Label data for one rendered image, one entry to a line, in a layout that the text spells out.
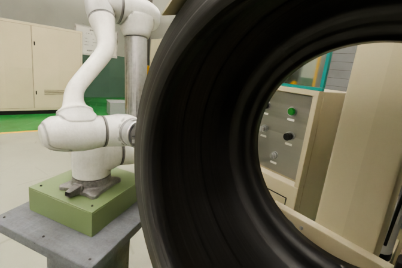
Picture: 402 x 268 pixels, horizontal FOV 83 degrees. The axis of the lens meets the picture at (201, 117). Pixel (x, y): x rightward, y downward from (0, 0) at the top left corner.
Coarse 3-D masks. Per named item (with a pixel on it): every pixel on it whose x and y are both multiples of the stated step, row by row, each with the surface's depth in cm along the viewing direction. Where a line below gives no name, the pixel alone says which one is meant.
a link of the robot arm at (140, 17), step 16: (128, 0) 95; (144, 0) 101; (128, 16) 97; (144, 16) 100; (160, 16) 108; (128, 32) 100; (144, 32) 102; (128, 48) 102; (144, 48) 104; (128, 64) 102; (144, 64) 105; (128, 80) 103; (144, 80) 105; (128, 96) 104; (128, 112) 105; (128, 160) 102
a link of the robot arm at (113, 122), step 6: (114, 114) 76; (120, 114) 76; (126, 114) 78; (108, 120) 71; (114, 120) 72; (120, 120) 72; (108, 126) 70; (114, 126) 71; (120, 126) 71; (108, 132) 70; (114, 132) 71; (108, 138) 70; (114, 138) 71; (120, 138) 71; (108, 144) 72; (114, 144) 73; (120, 144) 73
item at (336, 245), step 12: (288, 216) 62; (300, 216) 61; (300, 228) 59; (312, 228) 57; (324, 228) 57; (312, 240) 58; (324, 240) 55; (336, 240) 53; (348, 240) 53; (336, 252) 53; (348, 252) 52; (360, 252) 50; (360, 264) 50; (372, 264) 48; (384, 264) 47
